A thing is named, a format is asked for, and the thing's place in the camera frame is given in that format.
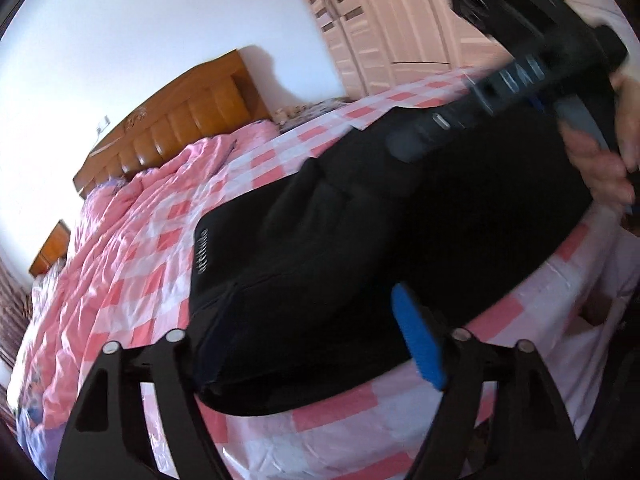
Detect nightstand with floral cloth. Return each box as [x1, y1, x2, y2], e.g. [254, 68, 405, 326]
[272, 96, 353, 132]

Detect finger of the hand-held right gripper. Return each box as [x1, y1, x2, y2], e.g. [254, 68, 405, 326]
[387, 89, 493, 164]

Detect pink quilt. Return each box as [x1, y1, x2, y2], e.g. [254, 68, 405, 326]
[14, 120, 281, 441]

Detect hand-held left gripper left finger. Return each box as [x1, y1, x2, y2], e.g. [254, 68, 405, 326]
[54, 329, 232, 480]

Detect person's light clothing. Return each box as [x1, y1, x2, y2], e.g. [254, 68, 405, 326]
[570, 210, 640, 441]

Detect wooden headboard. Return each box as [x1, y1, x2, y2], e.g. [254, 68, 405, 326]
[73, 48, 272, 198]
[29, 219, 72, 279]

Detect pink checkered bed sheet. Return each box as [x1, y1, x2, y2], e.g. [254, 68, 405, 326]
[15, 66, 626, 480]

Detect person's right hand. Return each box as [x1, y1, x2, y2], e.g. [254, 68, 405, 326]
[559, 69, 640, 211]

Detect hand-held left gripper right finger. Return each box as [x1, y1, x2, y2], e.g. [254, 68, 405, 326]
[391, 282, 577, 480]

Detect black pants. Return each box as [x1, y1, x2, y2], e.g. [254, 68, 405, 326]
[187, 104, 597, 417]

